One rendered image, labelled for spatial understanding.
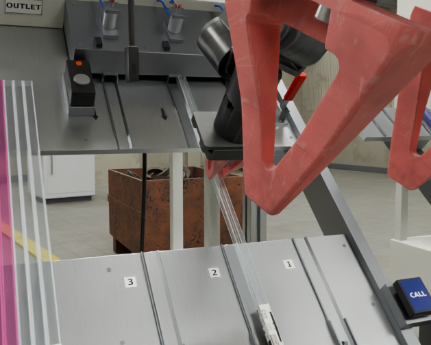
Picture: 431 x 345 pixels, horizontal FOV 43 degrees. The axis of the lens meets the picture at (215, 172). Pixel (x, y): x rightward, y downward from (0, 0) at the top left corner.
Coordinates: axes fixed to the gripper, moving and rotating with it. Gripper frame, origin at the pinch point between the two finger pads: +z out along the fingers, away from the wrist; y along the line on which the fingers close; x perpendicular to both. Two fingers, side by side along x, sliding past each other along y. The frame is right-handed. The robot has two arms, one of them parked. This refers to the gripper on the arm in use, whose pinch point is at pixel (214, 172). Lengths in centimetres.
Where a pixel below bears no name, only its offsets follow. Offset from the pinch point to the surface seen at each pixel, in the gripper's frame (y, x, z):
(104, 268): 17.9, 13.0, 2.0
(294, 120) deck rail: -18.5, -11.4, 0.6
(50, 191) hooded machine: -44, -390, 499
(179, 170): -19, -46, 54
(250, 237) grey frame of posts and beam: -20.7, -8.9, 32.8
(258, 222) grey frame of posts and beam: -23.0, -11.4, 31.3
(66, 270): 22.4, 12.7, 2.0
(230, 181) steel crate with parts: -125, -166, 211
